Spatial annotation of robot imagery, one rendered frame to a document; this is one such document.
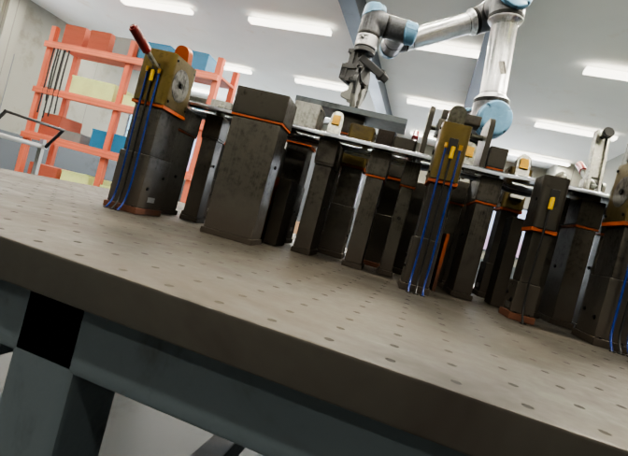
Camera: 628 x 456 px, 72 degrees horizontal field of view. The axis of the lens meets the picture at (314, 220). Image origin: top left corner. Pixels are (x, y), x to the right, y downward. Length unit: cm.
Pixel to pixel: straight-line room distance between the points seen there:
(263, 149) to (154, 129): 24
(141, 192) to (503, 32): 126
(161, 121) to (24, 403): 66
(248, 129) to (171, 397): 65
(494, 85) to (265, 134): 91
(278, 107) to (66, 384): 66
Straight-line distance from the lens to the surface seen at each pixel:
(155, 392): 46
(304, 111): 129
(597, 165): 138
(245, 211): 95
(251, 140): 96
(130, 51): 681
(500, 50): 167
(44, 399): 54
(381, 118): 142
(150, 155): 103
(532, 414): 35
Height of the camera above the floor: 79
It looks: level
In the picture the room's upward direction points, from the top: 15 degrees clockwise
